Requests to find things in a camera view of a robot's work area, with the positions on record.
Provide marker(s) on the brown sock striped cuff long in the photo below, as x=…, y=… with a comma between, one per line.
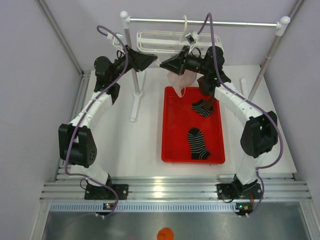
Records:
x=201, y=83

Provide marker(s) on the pale pink sock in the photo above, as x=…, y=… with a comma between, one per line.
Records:
x=180, y=82

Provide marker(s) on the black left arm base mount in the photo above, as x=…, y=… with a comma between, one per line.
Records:
x=101, y=193

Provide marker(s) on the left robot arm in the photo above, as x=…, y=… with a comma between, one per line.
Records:
x=76, y=141

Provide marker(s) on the white rack base foot left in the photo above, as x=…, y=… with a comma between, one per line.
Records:
x=138, y=82

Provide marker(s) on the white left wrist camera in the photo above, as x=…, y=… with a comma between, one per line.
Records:
x=115, y=42

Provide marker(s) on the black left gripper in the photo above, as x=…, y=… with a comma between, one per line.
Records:
x=138, y=60

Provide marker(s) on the red plastic tray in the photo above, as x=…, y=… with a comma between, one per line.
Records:
x=179, y=118

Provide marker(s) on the orange round object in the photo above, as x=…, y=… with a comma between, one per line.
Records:
x=165, y=234

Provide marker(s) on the aluminium mounting rail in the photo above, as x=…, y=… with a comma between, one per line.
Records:
x=164, y=188

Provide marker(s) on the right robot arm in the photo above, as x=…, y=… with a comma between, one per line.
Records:
x=260, y=128

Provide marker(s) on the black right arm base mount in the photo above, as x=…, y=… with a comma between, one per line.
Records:
x=228, y=192

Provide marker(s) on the white clip sock hanger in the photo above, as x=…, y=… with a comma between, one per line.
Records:
x=161, y=42

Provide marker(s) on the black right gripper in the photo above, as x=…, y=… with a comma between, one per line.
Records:
x=176, y=64

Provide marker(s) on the black striped sock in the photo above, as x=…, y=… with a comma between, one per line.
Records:
x=197, y=144
x=199, y=107

